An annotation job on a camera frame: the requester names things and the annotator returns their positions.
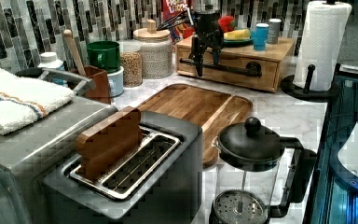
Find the blue cup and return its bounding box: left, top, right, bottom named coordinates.
left=254, top=23, right=269, bottom=51

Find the wooden drawer box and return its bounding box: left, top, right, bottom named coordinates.
left=175, top=35, right=296, bottom=93

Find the green plate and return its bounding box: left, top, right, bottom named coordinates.
left=224, top=37, right=255, bottom=48

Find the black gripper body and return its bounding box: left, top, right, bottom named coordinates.
left=192, top=12, right=224, bottom=50

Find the silver toaster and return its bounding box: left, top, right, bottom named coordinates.
left=44, top=111, right=202, bottom=224

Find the glass jar of grains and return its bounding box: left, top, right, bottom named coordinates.
left=119, top=40, right=143, bottom=87

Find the cereal box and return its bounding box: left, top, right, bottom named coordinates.
left=161, top=0, right=194, bottom=43

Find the wooden spoon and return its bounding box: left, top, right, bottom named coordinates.
left=63, top=29, right=86, bottom=77

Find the wooden cutting board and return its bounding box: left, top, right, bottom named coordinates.
left=138, top=84, right=253, bottom=167

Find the white jar wooden lid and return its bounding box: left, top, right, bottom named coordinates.
left=133, top=20, right=172, bottom=79

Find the brown wooden utensil holder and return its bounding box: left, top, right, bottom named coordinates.
left=79, top=65, right=111, bottom=105

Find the wooden toast block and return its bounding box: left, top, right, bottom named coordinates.
left=76, top=106, right=143, bottom=181

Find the silver toaster oven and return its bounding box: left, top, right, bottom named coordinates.
left=0, top=67, right=119, bottom=224

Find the green mug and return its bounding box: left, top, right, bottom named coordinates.
left=86, top=40, right=120, bottom=73

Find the paper towel roll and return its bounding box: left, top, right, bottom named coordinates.
left=293, top=1, right=351, bottom=91

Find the yellow banana toy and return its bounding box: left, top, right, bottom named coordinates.
left=224, top=29, right=251, bottom=40

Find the grey cup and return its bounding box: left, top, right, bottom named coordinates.
left=267, top=19, right=282, bottom=44

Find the white bottle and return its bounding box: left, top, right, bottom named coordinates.
left=36, top=51, right=69, bottom=88

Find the black paper towel holder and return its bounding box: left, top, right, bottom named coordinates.
left=281, top=64, right=340, bottom=103

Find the white striped towel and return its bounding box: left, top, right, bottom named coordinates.
left=0, top=68, right=75, bottom=135

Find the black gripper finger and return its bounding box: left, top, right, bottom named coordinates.
left=212, top=43, right=221, bottom=65
left=190, top=35, right=205, bottom=77

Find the red toy fruit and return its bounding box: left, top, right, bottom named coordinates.
left=218, top=16, right=236, bottom=33

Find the light blue white mug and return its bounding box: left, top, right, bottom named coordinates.
left=107, top=66, right=124, bottom=97

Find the black french press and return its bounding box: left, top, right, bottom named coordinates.
left=209, top=117, right=317, bottom=224

